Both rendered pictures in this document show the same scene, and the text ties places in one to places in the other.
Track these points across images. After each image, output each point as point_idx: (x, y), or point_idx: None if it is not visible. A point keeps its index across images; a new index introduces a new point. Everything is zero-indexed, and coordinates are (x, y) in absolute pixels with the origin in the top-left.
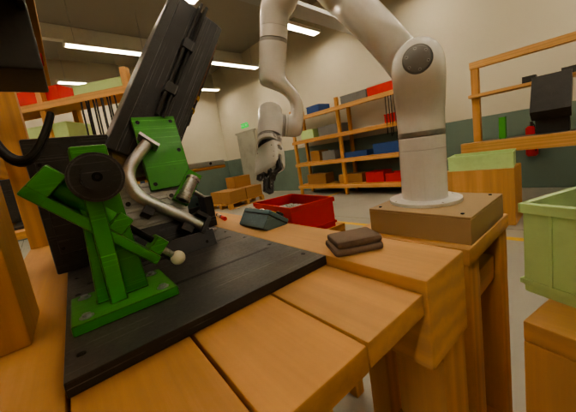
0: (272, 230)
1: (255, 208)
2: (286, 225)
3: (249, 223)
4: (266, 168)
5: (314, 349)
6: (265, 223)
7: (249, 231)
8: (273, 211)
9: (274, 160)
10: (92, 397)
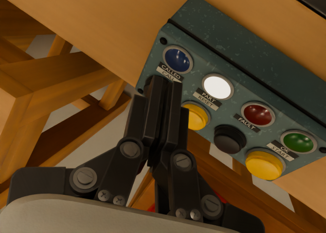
0: (168, 3)
1: (258, 101)
2: (136, 56)
3: (281, 55)
4: (128, 210)
5: None
6: (186, 3)
7: (258, 7)
8: (155, 40)
9: (2, 224)
10: None
